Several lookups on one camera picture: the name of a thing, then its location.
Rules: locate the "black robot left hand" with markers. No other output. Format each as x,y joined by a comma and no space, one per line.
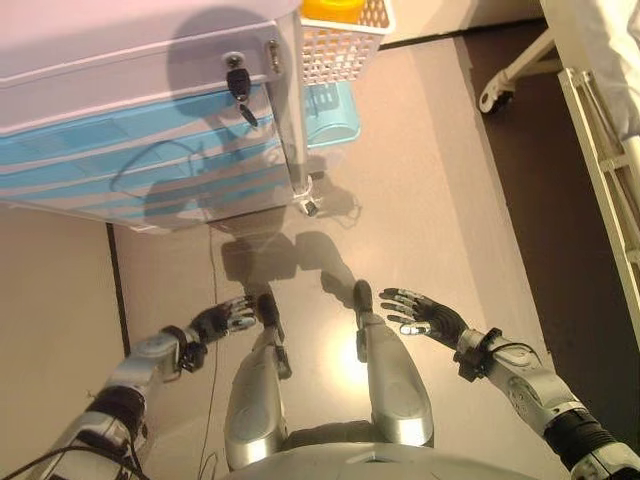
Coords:
217,320

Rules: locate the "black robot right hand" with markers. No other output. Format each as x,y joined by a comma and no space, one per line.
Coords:
442,320

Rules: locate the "blue white cart drawer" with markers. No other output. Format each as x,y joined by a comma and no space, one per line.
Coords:
150,151
150,124
150,171

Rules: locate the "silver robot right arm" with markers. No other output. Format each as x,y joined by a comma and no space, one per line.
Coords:
525,380

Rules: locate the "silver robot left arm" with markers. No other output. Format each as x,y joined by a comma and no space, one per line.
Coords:
145,355

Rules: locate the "silver robot right leg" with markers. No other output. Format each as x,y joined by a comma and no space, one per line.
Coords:
395,385

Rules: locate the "cart caster wheel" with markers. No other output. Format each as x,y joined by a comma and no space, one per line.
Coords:
311,207

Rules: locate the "black cart key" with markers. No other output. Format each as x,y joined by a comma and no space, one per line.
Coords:
248,115
238,85

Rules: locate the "light blue waste bin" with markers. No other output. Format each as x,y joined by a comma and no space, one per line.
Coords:
335,130

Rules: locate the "white hospital bed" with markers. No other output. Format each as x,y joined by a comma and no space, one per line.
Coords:
600,165

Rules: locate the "white bed caster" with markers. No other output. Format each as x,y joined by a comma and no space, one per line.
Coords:
495,97

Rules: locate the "white perforated basket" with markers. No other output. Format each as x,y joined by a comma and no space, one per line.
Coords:
340,55

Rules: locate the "white medical cart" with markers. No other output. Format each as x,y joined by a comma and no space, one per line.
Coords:
125,50

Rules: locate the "yellow sharps container red lid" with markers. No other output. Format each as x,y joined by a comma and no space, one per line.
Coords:
330,10

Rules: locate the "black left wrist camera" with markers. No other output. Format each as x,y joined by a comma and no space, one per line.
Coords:
192,357

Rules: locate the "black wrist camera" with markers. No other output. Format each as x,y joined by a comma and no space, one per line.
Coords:
192,357
467,365

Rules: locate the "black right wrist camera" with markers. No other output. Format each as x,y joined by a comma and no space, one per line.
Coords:
467,365

